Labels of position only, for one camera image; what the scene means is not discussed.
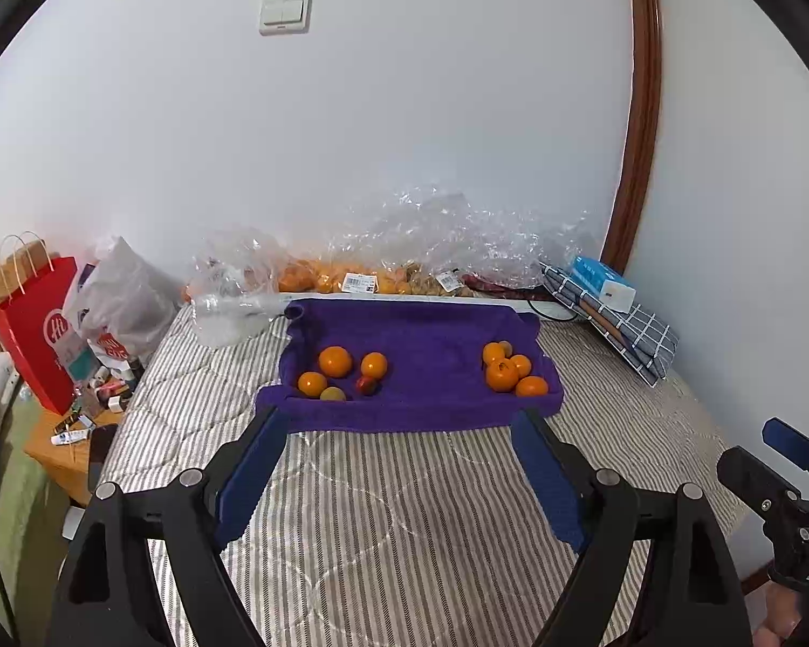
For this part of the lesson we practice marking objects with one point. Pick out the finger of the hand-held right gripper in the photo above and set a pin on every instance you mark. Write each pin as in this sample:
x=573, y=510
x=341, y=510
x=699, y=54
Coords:
x=748, y=478
x=792, y=441

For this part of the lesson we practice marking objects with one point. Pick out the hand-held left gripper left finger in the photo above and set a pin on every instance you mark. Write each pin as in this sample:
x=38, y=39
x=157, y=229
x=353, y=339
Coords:
x=253, y=478

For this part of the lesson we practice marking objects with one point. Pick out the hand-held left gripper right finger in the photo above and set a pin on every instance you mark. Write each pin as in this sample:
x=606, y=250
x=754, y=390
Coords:
x=546, y=478

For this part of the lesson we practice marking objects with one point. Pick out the large orange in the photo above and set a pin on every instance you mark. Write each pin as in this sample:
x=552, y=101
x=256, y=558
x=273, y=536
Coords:
x=532, y=387
x=312, y=384
x=335, y=361
x=373, y=364

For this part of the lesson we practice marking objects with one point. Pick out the wrinkled tangerine with stem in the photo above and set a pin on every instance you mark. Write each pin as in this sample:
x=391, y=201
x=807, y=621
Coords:
x=501, y=377

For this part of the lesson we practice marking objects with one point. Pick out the green-brown kiwi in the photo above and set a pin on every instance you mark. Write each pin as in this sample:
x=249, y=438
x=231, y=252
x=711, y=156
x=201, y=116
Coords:
x=334, y=394

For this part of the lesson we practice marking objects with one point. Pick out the small red apple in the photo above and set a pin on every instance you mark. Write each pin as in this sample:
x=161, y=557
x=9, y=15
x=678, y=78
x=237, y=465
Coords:
x=367, y=386

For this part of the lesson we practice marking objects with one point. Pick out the person's right hand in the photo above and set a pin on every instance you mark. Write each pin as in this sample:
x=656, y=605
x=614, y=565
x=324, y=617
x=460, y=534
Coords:
x=779, y=617

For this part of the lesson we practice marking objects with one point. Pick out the black phone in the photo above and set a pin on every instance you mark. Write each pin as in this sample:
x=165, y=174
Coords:
x=101, y=455

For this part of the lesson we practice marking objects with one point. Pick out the purple towel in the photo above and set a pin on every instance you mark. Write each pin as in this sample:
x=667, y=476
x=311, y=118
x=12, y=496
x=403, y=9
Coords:
x=431, y=364

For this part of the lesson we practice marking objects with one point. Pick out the pile of small cosmetics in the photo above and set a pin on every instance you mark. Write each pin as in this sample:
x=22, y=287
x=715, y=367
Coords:
x=111, y=387

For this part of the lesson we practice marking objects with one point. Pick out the grey checkered cloth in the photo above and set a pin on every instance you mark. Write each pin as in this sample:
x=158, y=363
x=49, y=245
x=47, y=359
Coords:
x=637, y=337

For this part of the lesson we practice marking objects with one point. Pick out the clear plastic bag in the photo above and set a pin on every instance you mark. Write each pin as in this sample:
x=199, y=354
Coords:
x=232, y=283

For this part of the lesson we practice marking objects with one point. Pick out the bag of red dates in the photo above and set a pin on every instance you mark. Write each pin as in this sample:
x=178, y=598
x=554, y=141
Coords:
x=499, y=286

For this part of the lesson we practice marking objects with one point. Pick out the wooden nightstand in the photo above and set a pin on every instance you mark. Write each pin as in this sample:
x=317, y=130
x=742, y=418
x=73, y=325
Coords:
x=50, y=451

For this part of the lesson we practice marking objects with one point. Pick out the white and blue tissue pack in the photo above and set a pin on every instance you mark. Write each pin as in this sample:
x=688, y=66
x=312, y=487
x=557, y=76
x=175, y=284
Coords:
x=607, y=283

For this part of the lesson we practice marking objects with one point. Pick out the plastic bag of oranges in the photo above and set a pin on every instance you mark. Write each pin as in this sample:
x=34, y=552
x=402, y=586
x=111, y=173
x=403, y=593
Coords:
x=310, y=276

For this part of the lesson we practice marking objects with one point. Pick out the white plastic bag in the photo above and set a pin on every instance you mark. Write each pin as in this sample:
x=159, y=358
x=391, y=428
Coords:
x=125, y=296

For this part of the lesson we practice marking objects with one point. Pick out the bag of brown longans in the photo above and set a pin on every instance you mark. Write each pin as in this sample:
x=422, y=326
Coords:
x=431, y=280

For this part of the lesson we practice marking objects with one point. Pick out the green cloth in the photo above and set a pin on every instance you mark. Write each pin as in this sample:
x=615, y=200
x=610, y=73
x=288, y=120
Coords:
x=13, y=519

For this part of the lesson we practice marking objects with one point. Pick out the red paper shopping bag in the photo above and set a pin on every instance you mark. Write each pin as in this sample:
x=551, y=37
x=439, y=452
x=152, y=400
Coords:
x=34, y=337

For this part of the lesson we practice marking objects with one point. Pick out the crumpled clear plastic wrap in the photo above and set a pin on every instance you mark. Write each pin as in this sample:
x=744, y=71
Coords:
x=458, y=229

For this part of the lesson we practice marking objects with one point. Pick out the brown wooden door frame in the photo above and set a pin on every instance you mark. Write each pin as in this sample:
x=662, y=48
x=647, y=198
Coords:
x=644, y=114

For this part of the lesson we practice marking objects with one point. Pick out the white wall light switch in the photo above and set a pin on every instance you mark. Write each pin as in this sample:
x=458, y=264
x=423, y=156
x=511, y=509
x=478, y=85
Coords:
x=284, y=13

